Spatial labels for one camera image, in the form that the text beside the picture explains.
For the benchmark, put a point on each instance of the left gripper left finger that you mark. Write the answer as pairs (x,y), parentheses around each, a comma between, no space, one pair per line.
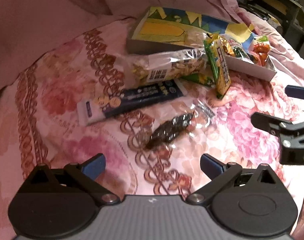
(84,175)

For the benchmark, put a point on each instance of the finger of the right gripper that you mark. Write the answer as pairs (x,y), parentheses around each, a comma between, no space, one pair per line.
(295,91)

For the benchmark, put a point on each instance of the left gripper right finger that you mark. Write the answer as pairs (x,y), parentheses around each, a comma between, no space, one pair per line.
(221,176)

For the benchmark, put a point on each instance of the dark blue snack bar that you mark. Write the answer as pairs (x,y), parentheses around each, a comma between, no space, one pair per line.
(91,111)

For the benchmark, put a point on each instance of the dark seaweed snack packet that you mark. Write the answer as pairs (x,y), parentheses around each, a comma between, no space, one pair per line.
(168,131)

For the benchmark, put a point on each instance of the yellow snack packet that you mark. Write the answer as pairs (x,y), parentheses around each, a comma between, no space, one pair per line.
(216,56)

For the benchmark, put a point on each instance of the clear nut snack bag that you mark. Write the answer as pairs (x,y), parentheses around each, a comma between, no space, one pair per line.
(142,70)

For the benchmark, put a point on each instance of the small clear wrapper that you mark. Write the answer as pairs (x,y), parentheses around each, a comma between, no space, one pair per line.
(203,110)

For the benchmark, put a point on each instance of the pink floral bedspread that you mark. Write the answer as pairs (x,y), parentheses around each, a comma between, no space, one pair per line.
(39,121)

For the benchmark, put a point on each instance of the dark wooden shelf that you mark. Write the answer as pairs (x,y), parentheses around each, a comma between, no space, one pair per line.
(290,15)

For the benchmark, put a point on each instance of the green snack packet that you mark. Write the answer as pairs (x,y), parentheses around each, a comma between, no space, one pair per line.
(206,78)

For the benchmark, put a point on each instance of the colourful cardboard tray box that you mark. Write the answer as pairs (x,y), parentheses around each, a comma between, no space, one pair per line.
(167,29)

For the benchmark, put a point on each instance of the pink curtain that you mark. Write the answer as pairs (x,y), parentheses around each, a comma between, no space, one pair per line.
(30,28)

